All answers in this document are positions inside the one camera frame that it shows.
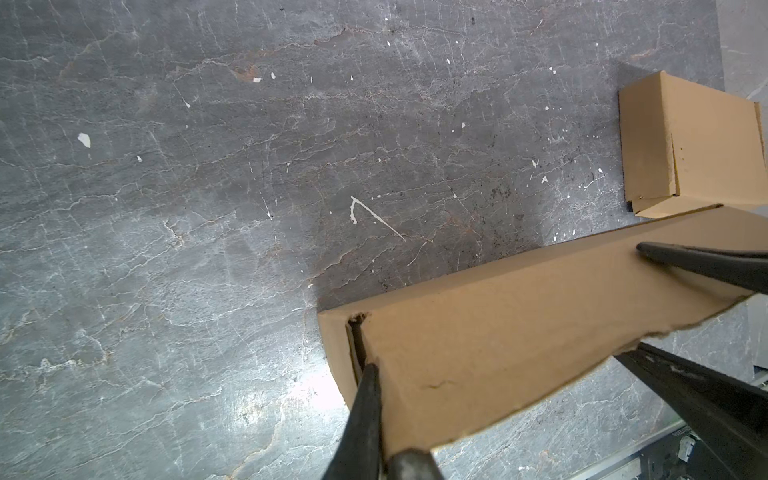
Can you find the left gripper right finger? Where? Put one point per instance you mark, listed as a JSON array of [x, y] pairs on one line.
[[413, 464]]

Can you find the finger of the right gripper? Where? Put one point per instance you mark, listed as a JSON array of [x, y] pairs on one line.
[[746, 269], [728, 415]]

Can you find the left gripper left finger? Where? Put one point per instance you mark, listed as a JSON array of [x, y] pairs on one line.
[[358, 455]]

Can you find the cardboard stack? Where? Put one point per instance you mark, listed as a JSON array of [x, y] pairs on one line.
[[464, 351]]

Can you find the brown cardboard box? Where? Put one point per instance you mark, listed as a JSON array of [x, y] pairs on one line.
[[686, 146]]

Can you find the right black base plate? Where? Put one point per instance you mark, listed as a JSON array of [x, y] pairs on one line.
[[682, 456]]

